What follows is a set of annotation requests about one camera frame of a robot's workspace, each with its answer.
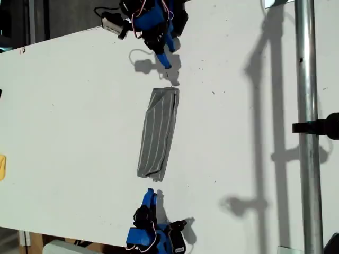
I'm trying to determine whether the steel post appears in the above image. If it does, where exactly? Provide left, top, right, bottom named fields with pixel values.
left=294, top=0, right=324, bottom=254

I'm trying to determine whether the black post clamp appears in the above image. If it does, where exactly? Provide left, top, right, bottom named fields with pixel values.
left=292, top=112, right=339, bottom=140

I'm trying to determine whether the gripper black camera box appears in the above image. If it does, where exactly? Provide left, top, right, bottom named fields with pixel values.
left=101, top=11, right=127, bottom=37
left=171, top=229, right=188, bottom=254

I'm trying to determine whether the yellow object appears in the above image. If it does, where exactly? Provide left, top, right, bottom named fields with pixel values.
left=0, top=154, right=7, bottom=182

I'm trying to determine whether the grey vertical bar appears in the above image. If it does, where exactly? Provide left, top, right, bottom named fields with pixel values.
left=28, top=0, right=37, bottom=44

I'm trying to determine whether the grey striped towel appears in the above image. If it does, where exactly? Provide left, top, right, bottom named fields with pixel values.
left=137, top=86, right=180, bottom=183

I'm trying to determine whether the wooden table frame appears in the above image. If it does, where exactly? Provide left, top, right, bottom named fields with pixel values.
left=17, top=230, right=44, bottom=254

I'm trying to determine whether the camera black cable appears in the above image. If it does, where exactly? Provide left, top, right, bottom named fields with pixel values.
left=94, top=6, right=121, bottom=19

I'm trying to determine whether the white box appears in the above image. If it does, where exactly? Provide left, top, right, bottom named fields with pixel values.
left=42, top=239, right=106, bottom=254

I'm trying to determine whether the black rounded object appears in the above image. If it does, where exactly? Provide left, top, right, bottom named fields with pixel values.
left=323, top=232, right=339, bottom=254

